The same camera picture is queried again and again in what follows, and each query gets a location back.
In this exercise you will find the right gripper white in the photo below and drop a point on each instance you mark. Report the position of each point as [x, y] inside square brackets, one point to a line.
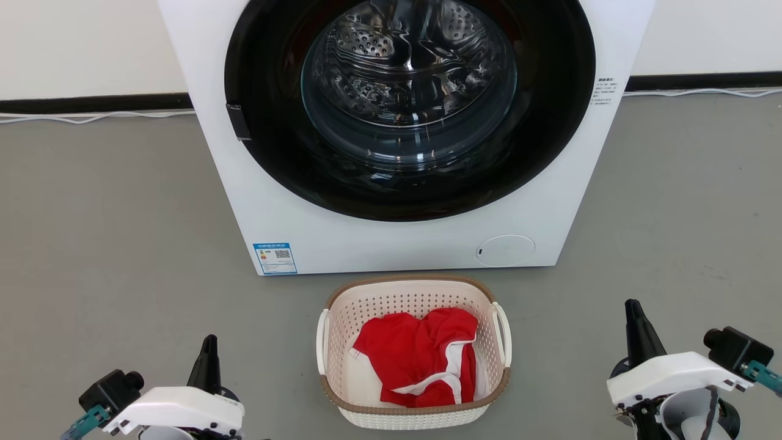
[666, 373]

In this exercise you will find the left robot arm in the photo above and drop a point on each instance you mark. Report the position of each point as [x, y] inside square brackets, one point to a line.
[165, 434]

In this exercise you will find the black baseboard strip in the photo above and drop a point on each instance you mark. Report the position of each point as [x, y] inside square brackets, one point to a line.
[91, 103]
[702, 82]

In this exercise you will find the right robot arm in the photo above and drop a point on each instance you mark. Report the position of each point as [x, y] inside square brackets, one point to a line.
[684, 418]

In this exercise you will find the black round washer door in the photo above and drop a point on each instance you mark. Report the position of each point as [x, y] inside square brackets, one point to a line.
[267, 139]

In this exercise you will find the printed text notice sticker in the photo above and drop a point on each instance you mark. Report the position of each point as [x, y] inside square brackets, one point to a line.
[604, 91]

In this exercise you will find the red garment with white trim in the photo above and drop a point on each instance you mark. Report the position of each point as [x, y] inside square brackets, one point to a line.
[409, 354]

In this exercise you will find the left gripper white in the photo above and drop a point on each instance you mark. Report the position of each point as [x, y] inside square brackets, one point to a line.
[183, 408]

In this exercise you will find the cream perforated laundry basket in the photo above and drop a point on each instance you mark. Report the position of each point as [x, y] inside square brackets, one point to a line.
[409, 417]

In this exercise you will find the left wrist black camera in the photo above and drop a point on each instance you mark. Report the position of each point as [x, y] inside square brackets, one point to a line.
[110, 391]

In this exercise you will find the wrist black camera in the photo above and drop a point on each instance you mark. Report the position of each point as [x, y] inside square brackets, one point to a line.
[110, 391]
[736, 348]

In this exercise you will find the white front-load washing machine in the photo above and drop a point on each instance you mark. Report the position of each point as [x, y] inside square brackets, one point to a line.
[379, 244]

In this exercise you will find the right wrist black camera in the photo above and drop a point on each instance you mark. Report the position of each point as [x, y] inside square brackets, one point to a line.
[736, 348]

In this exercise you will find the blue energy label sticker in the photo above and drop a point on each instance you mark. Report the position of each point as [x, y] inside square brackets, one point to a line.
[275, 258]

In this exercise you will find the steel washer drum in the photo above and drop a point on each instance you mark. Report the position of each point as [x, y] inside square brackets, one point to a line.
[408, 66]

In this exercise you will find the round white filter cover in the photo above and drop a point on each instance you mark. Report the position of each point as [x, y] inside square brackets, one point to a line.
[506, 250]

